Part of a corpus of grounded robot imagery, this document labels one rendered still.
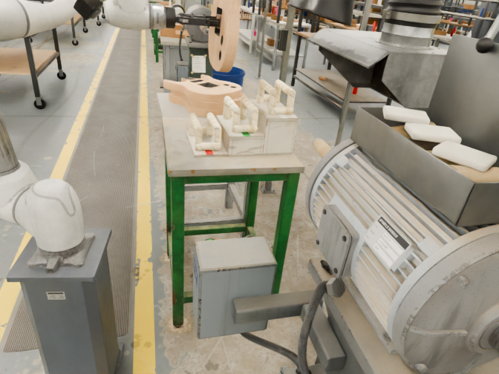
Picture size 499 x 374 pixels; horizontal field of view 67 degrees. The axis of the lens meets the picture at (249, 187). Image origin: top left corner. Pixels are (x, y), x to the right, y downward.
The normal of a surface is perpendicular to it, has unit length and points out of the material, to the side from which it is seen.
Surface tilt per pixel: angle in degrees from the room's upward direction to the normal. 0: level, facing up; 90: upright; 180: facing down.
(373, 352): 0
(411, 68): 90
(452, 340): 92
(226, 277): 90
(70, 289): 90
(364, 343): 0
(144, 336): 0
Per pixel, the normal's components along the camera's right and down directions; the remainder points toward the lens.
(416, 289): -0.84, -0.33
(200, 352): 0.09, -0.87
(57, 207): 0.57, 0.13
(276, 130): 0.28, 0.49
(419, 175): -0.97, 0.04
